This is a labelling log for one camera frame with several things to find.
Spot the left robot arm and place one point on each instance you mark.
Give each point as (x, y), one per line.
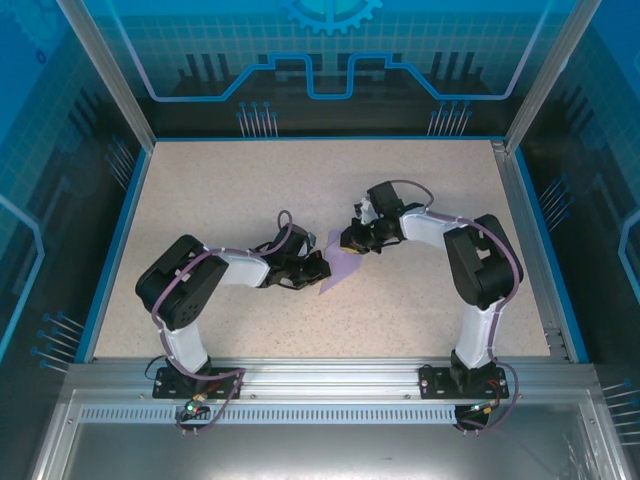
(175, 285)

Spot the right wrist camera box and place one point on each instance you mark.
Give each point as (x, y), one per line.
(364, 210)

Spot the blue table border frame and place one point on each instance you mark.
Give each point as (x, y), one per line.
(84, 350)

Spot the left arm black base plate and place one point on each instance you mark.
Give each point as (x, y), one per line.
(225, 382)

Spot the purple cloth sheet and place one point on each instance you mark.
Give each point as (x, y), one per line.
(342, 267)

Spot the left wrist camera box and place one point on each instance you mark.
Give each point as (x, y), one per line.
(311, 240)

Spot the metal tray surface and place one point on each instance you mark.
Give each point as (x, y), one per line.
(320, 450)

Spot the right power connector with LED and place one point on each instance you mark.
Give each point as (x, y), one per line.
(480, 409)

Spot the aluminium side rail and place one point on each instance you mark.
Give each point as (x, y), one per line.
(510, 180)

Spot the power connector with led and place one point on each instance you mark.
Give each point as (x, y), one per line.
(480, 409)
(192, 409)

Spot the left power connector with LED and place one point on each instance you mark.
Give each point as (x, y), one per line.
(192, 409)

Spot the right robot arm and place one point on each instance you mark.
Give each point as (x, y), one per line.
(480, 265)

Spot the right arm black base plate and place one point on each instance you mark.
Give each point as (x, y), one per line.
(430, 382)

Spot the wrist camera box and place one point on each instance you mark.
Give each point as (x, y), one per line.
(311, 240)
(364, 210)

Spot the aluminium frame post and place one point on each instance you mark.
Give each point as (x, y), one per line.
(111, 75)
(550, 75)

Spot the aluminium mounting rail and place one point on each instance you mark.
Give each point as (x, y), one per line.
(330, 380)

